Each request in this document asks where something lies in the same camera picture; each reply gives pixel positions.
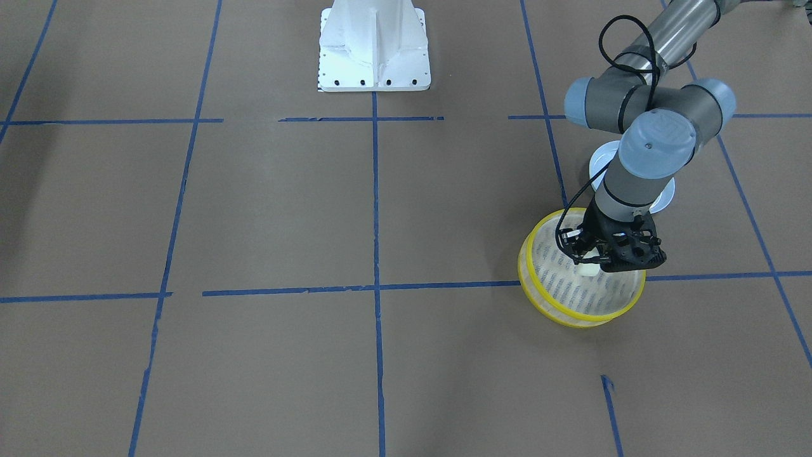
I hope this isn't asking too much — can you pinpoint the yellow steamer basket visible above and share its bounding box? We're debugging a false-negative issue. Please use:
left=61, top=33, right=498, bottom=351
left=517, top=210, right=646, bottom=329

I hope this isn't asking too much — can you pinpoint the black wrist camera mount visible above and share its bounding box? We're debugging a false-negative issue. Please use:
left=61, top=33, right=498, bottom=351
left=556, top=211, right=667, bottom=273

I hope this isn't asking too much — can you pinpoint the light blue plate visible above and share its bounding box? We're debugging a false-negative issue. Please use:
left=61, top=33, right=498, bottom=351
left=589, top=141, right=676, bottom=214

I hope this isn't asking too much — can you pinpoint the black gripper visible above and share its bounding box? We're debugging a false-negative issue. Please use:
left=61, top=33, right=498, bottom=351
left=580, top=200, right=638, bottom=251

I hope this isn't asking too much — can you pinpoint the white steamed bun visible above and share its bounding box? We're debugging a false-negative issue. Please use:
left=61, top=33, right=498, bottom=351
left=576, top=249, right=601, bottom=277

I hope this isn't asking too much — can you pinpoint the white column pedestal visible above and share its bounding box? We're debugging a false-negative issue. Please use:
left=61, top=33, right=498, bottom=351
left=317, top=1, right=432, bottom=93

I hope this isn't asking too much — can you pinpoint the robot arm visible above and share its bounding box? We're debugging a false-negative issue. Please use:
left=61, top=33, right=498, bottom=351
left=558, top=1, right=738, bottom=257

